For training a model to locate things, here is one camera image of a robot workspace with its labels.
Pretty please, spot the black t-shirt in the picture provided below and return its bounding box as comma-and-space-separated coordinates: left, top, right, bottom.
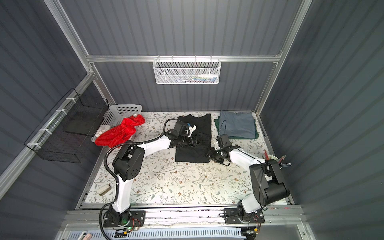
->
175, 114, 212, 164

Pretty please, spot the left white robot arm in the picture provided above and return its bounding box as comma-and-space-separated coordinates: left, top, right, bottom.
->
104, 119, 199, 215

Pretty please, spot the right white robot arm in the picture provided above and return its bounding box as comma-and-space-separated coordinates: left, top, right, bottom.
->
207, 134, 290, 214

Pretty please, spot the folded grey-blue t-shirt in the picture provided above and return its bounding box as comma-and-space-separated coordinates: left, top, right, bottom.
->
218, 111, 256, 138

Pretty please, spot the white pen cup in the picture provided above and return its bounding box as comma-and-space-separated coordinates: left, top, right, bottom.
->
264, 150, 292, 168

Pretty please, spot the floral table mat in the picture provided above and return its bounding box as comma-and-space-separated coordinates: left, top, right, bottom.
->
82, 112, 268, 208

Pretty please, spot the red t-shirt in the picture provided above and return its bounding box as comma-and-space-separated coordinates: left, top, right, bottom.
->
95, 115, 146, 148

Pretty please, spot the white plastic laundry basket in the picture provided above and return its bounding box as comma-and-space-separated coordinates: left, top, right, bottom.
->
101, 104, 143, 129

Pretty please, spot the white cloth in basket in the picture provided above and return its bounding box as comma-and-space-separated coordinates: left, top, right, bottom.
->
92, 125, 110, 142

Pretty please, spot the beige small block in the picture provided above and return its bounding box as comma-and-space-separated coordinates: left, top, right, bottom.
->
97, 184, 112, 196

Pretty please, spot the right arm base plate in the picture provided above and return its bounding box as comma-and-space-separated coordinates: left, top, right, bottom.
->
219, 208, 265, 225

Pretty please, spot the white wire wall basket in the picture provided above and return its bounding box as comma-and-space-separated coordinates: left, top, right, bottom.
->
153, 59, 222, 85

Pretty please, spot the white slotted cable duct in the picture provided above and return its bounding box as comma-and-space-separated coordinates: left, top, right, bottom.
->
68, 227, 248, 240

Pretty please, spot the aluminium front rail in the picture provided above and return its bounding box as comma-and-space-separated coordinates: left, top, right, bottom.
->
61, 205, 307, 230

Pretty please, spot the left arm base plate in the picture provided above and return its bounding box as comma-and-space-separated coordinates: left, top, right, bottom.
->
102, 209, 146, 228

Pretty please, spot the black wire wall basket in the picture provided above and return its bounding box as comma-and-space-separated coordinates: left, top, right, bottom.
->
24, 89, 109, 164

